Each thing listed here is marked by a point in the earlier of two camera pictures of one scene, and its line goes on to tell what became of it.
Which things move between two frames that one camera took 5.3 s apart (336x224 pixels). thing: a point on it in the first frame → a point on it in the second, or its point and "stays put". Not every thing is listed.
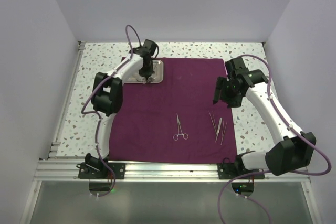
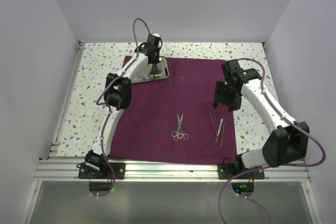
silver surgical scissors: [150, 80] → [179, 134]
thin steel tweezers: [214, 125] stays put
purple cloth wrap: [177, 121] stays put
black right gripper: [233, 102] stays put
